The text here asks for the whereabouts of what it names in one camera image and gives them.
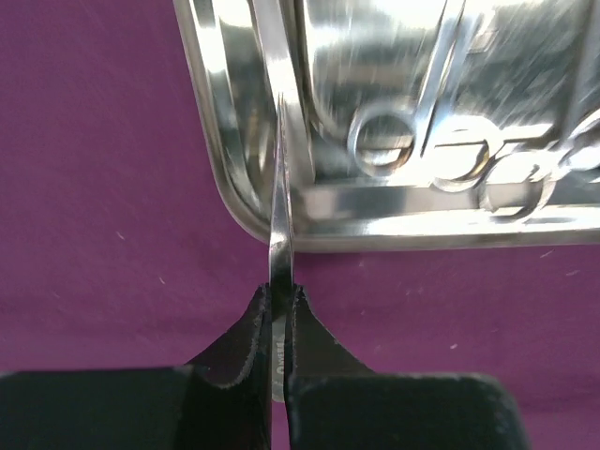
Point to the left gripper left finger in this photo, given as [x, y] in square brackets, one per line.
[220, 399]

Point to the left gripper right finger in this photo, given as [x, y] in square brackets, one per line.
[335, 401]

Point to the steel tweezers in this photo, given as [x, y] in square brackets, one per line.
[289, 168]

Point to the purple cloth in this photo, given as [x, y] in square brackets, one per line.
[117, 251]

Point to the steel forceps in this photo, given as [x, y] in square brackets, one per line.
[424, 46]

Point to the steel scissors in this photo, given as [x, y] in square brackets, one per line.
[576, 154]

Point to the steel instrument tray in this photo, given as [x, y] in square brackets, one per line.
[533, 72]

